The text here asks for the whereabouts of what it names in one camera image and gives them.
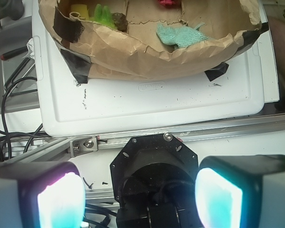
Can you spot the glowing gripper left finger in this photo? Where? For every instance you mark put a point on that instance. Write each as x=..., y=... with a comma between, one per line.
x=41, y=195

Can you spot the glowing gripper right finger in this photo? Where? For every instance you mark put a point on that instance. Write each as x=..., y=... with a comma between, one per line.
x=241, y=191

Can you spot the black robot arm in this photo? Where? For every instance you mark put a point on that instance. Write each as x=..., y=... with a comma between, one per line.
x=158, y=183

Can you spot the brown paper bag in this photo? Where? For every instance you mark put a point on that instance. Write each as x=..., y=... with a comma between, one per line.
x=94, y=50

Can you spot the teal knitted cloth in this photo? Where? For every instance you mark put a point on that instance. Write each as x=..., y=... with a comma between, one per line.
x=181, y=37

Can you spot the green plush toy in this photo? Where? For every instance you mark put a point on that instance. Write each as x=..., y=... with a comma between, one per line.
x=102, y=15

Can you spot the yellow sponge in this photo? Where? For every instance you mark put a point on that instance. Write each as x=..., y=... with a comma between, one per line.
x=79, y=11

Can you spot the dark brown lump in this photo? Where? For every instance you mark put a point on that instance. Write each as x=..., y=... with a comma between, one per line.
x=120, y=21

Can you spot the aluminium frame rail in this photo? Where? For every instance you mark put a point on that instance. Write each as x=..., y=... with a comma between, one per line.
x=259, y=134

